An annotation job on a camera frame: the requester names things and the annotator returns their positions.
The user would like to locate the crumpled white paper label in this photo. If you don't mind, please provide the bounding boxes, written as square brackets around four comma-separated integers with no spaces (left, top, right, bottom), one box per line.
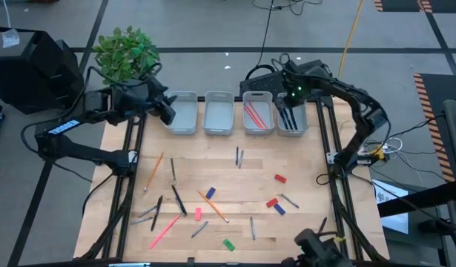
[1,28,21,49]

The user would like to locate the black mat with orange stripes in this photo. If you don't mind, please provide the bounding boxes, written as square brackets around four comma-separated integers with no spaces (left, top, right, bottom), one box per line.
[374,0,456,14]

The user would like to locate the black equipment cases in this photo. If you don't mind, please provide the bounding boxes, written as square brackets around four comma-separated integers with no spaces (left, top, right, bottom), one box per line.
[0,25,86,115]

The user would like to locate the pink pencil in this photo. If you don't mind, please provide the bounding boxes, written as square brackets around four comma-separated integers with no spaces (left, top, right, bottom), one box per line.
[148,214,182,250]
[243,105,265,131]

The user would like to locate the black aluminium rig frame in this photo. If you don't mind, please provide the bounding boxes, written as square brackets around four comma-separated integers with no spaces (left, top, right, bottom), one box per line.
[73,95,390,267]

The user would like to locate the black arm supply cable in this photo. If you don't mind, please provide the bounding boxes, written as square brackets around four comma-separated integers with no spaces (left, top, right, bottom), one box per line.
[81,172,114,217]

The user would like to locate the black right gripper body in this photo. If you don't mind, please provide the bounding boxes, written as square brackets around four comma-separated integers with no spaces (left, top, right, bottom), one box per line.
[282,61,311,99]

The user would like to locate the black floor power cable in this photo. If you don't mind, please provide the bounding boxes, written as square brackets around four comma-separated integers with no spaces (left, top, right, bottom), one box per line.
[245,0,323,82]

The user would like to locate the yellow hanging cable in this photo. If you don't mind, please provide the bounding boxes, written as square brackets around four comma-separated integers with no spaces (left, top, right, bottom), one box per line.
[337,0,365,79]

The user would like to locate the grey marker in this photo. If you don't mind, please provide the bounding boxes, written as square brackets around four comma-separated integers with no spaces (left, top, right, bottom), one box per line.
[190,220,210,239]

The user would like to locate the power strip with plugs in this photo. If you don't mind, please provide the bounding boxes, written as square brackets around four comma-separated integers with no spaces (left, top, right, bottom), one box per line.
[359,136,399,164]

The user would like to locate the white printed paper sheet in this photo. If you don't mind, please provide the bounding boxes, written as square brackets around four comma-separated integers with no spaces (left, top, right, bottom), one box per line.
[371,179,410,235]

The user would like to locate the potted green plant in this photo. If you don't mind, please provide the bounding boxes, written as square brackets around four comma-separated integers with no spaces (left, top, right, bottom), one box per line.
[90,24,162,88]

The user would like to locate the black side desk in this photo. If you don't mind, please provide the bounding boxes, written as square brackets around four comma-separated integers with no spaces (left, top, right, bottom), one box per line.
[377,98,456,267]

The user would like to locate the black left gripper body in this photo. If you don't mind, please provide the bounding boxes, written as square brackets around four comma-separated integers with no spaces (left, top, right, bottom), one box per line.
[136,76,168,114]

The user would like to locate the light grey plastic bin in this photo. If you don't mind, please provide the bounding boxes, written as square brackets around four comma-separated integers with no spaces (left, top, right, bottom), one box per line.
[162,90,199,136]
[242,90,276,136]
[276,91,310,137]
[202,90,236,136]

